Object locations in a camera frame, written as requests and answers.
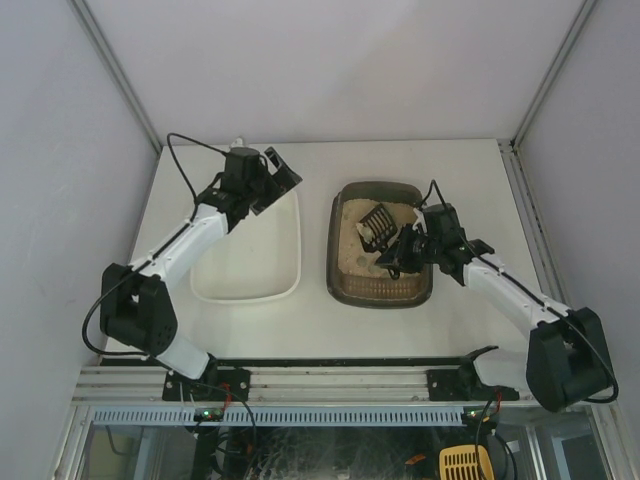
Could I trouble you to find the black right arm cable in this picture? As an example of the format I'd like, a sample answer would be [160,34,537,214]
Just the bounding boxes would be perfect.
[414,180,621,404]

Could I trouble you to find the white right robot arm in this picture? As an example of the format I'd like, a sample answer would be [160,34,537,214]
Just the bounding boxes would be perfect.
[376,225,620,412]

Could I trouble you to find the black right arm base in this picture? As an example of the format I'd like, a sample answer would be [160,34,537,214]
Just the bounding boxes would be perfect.
[426,346,520,402]

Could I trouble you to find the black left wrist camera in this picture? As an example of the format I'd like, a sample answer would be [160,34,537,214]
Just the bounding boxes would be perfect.
[224,147,261,177]

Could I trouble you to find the grey litter box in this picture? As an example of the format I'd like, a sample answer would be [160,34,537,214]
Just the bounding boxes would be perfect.
[326,181,433,309]

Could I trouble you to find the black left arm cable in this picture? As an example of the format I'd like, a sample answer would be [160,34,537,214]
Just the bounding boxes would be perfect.
[82,131,231,356]

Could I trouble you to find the yellow slotted scoop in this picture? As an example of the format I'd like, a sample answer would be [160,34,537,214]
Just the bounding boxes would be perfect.
[438,444,495,480]

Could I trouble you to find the black litter scoop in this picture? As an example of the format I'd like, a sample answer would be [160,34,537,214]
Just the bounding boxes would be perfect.
[356,203,398,259]

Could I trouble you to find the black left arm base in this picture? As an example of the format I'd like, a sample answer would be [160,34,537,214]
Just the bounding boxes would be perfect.
[161,357,251,403]

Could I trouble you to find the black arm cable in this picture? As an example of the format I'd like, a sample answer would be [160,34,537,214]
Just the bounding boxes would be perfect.
[82,131,231,356]
[414,180,621,404]

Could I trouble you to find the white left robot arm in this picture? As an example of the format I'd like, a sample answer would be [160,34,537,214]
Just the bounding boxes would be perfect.
[93,146,302,380]

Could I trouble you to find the aluminium frame rail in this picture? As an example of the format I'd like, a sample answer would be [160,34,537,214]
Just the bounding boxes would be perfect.
[72,363,617,406]

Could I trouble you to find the white plastic tray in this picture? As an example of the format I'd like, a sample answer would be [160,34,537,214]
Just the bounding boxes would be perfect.
[190,191,302,304]

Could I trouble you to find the grey slotted cable duct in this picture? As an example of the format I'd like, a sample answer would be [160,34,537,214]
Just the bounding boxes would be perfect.
[93,406,465,427]

